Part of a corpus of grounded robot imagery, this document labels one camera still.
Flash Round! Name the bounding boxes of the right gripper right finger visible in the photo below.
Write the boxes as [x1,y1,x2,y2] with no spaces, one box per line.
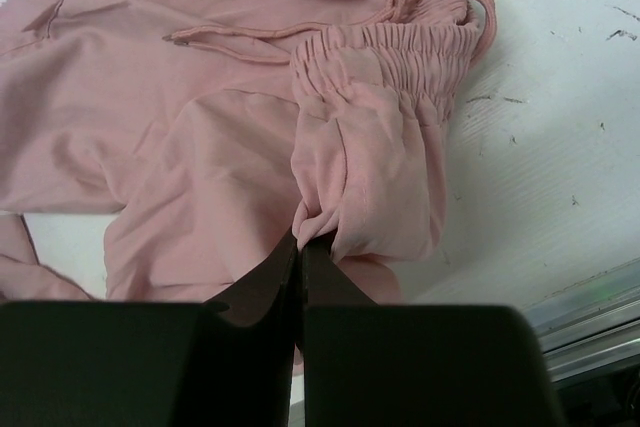
[301,239,565,426]

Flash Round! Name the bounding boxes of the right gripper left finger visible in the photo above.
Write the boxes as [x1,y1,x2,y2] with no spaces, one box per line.
[1,234,297,426]

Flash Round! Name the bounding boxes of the pink trousers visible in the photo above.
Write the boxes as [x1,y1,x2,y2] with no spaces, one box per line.
[1,0,497,303]

